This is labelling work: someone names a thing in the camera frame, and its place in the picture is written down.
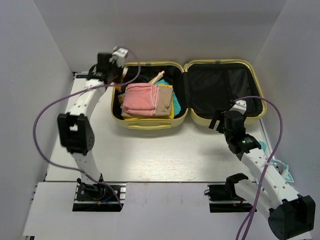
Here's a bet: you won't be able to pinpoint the foundation bottle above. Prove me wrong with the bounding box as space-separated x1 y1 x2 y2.
116 86 124 105

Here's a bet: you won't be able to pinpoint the teal garment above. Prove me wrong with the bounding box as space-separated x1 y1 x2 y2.
155 79 182 117

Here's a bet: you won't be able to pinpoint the pink towel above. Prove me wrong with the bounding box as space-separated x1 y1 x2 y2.
122 83 160 117

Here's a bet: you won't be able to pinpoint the yellow garment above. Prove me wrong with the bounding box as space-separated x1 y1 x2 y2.
123 84 175 121

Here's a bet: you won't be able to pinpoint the beige cosmetic tube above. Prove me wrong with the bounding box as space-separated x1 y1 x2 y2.
148 70 165 85

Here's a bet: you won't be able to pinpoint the yellow hard-shell suitcase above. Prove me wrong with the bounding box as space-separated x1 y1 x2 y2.
111 59 267 130

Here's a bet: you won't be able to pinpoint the beige garment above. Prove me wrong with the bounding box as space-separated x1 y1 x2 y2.
120 84 175 118

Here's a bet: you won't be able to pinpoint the teal cat-ear headphones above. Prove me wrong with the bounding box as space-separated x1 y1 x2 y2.
258 140 294 184

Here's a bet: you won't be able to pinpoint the orange sunscreen tube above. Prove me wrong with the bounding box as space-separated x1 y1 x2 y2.
120 67 128 84

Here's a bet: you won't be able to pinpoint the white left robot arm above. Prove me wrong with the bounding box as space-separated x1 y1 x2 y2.
57 47 129 200

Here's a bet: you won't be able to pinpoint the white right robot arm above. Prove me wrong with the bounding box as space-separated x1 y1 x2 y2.
209 100 316 240

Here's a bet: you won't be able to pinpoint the blue table label sticker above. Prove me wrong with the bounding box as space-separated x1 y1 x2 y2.
75 74 88 79

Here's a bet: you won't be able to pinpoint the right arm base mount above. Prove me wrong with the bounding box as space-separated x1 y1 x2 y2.
203 173 252 213

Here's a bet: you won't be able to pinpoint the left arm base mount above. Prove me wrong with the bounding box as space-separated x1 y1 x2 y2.
72 178 126 213

